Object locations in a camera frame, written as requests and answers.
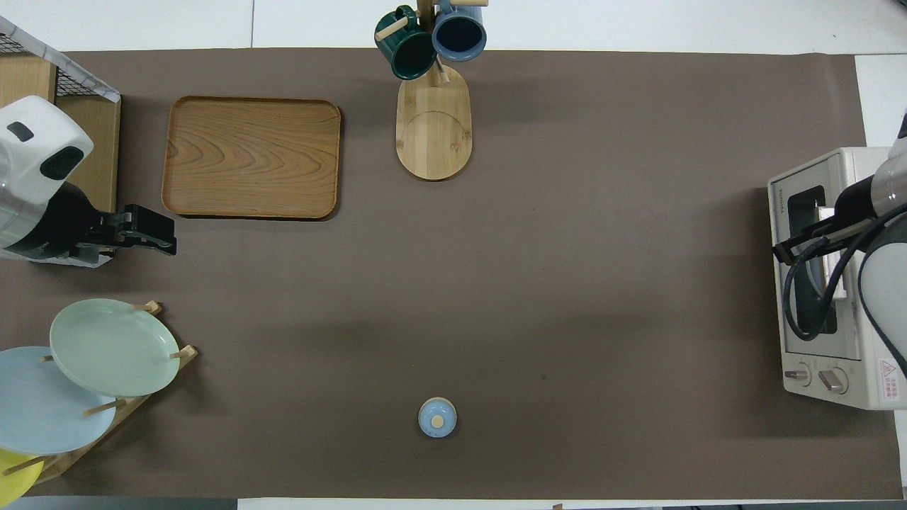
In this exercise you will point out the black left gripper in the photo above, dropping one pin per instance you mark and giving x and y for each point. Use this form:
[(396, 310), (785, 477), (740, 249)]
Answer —
[(134, 223)]

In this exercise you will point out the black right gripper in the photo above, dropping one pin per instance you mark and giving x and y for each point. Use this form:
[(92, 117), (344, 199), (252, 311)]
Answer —
[(843, 230)]

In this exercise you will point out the toaster oven glass door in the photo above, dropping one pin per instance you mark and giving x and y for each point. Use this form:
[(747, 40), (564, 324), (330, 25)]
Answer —
[(778, 212)]

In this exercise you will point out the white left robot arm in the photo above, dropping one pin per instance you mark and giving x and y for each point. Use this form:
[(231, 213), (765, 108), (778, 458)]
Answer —
[(35, 170)]

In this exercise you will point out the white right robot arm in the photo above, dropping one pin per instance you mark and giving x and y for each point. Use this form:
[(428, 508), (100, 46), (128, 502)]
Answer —
[(886, 297)]

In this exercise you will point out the beige toaster oven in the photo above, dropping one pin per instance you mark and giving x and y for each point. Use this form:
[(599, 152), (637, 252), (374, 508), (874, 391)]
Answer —
[(861, 166)]

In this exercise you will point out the oven control knob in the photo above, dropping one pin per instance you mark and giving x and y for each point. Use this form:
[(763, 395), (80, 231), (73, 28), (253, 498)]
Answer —
[(797, 375), (833, 381)]

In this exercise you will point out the wooden shelf unit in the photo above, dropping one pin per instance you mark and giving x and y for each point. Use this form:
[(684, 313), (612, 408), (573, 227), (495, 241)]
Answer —
[(103, 156)]

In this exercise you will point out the pale green plate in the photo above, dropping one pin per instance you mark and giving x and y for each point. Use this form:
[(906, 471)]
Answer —
[(113, 347)]

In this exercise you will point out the wooden serving tray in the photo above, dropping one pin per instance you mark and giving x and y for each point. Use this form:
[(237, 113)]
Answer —
[(251, 156)]

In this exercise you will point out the brown table mat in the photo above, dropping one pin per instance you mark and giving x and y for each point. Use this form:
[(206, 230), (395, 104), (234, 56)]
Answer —
[(602, 212)]

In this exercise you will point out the large light blue plate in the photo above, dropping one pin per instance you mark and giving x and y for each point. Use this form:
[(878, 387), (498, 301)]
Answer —
[(42, 411)]

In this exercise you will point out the wooden plate rack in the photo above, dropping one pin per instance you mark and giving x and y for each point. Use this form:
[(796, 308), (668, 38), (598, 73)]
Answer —
[(78, 450)]

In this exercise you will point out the yellow plate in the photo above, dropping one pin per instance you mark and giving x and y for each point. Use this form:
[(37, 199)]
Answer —
[(15, 478)]

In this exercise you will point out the wooden mug tree stand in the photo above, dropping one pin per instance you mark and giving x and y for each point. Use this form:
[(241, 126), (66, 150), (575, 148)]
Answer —
[(434, 134)]

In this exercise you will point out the dark green mug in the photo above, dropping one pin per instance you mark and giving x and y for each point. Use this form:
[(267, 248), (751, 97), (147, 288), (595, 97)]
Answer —
[(409, 58)]

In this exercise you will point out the small blue lidded jar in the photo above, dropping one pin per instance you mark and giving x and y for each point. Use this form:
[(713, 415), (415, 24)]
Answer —
[(437, 418)]

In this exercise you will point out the blue mug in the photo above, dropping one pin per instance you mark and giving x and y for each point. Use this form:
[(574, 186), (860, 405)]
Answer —
[(459, 34)]

